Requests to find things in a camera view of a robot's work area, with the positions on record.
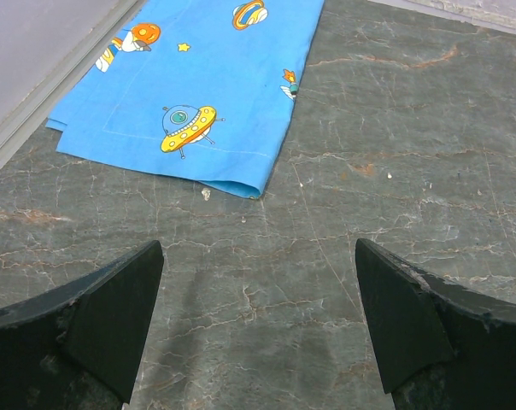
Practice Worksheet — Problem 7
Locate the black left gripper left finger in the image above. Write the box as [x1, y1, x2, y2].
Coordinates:
[0, 240, 164, 409]

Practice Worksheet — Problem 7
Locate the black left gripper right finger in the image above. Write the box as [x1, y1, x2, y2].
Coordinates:
[355, 238, 516, 410]

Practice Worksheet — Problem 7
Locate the blue space-print cloth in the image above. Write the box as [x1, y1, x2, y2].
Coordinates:
[46, 1, 323, 199]

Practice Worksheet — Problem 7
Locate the aluminium frame rail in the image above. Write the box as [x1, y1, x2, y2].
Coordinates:
[0, 1, 144, 169]

